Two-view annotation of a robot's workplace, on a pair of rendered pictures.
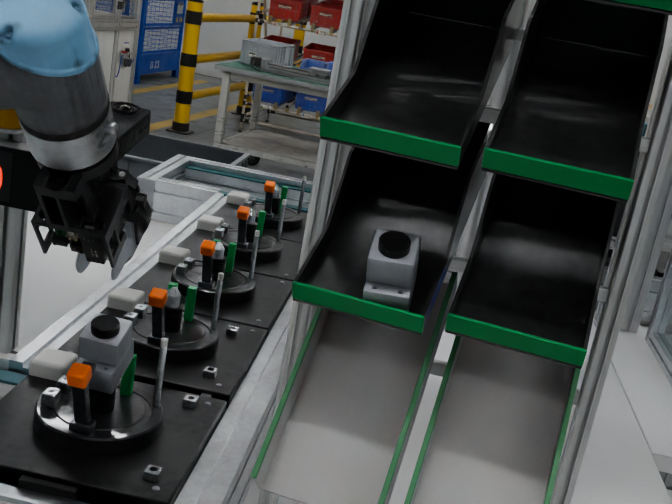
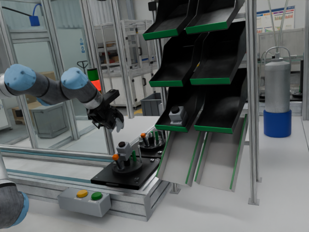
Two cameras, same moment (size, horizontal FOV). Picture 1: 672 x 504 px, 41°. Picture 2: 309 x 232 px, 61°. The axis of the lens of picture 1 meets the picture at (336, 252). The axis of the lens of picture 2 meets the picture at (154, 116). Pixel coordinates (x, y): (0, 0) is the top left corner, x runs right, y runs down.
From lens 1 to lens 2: 0.32 m
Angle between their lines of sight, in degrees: 21
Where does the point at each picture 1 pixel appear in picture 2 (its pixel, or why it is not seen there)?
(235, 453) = not seen: hidden behind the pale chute
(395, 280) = (177, 119)
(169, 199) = not seen: hidden behind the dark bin
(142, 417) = (136, 165)
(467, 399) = (214, 148)
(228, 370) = not seen: hidden behind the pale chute
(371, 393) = (187, 150)
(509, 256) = (217, 106)
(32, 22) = (68, 78)
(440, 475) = (207, 170)
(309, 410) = (172, 158)
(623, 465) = (297, 163)
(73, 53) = (79, 83)
